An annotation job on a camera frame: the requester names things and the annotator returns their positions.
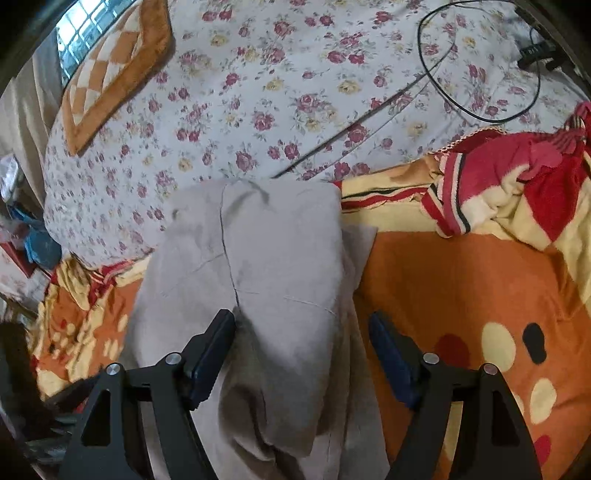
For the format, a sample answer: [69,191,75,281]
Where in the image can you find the beige pants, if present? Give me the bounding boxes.
[121,179,393,480]

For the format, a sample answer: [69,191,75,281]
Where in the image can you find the red yellow orange printed blanket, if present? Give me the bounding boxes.
[30,102,591,480]

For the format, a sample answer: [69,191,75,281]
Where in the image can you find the black power adapter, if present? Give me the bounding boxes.
[516,39,561,70]

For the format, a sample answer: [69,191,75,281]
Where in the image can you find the black cable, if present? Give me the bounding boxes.
[417,0,542,124]

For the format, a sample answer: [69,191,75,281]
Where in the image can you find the orange checkered pillow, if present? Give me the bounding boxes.
[60,0,176,155]

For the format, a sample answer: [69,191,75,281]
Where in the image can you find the window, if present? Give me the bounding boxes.
[55,0,132,75]

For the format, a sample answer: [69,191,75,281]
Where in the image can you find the blue cloth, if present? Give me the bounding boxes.
[21,217,63,269]

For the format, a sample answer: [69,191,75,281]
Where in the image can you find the white floral bed sheet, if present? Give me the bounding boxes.
[44,0,587,268]

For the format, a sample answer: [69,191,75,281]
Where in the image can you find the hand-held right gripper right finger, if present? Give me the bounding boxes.
[368,310,543,480]

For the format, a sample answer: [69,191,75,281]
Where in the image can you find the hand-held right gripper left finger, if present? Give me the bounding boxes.
[58,308,237,480]

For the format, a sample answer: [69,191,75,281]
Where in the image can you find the red white box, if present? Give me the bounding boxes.
[0,240,51,301]

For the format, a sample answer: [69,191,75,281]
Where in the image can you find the beige curtain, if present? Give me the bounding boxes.
[0,46,63,195]

